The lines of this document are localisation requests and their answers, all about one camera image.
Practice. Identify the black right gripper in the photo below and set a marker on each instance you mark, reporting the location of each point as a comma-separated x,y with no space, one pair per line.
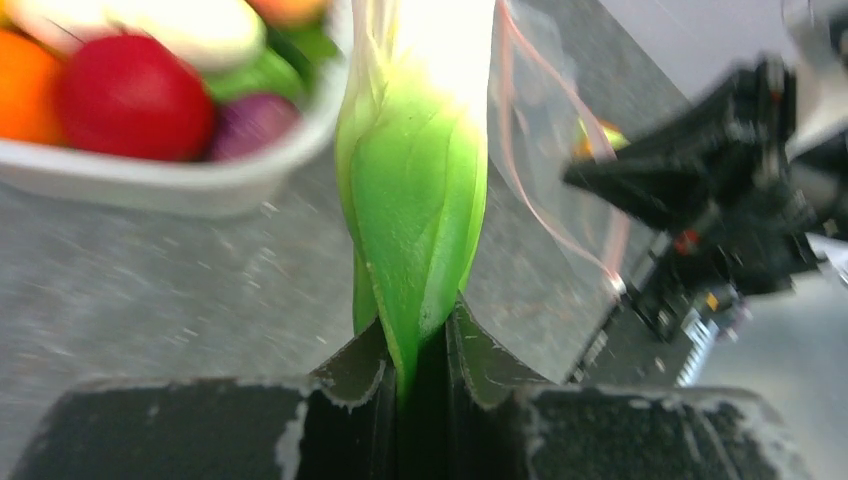
735,194

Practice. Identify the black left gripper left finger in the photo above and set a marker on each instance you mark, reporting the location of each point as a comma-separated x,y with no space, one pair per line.
336,422

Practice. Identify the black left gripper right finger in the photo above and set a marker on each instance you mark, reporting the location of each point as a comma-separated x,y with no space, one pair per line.
506,421

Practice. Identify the clear zip top bag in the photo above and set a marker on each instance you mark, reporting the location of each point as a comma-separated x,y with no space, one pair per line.
539,126

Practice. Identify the green leafy bok choy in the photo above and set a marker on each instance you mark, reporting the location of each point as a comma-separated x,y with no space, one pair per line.
411,158

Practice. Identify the red tomato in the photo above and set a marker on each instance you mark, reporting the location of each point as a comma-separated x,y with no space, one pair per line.
128,95

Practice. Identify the white radish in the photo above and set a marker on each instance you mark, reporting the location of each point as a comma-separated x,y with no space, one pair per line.
212,36

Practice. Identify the white plastic basket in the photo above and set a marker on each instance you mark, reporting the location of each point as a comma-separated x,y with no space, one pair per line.
196,189

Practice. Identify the purple onion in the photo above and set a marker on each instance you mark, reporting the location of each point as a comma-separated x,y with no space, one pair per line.
251,123

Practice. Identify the green lettuce leaf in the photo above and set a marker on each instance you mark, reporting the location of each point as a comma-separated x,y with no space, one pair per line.
290,65

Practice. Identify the yellow pink peach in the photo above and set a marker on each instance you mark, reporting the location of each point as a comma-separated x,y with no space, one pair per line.
290,13

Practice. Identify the orange fruit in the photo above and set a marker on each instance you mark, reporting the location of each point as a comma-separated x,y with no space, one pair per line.
28,78

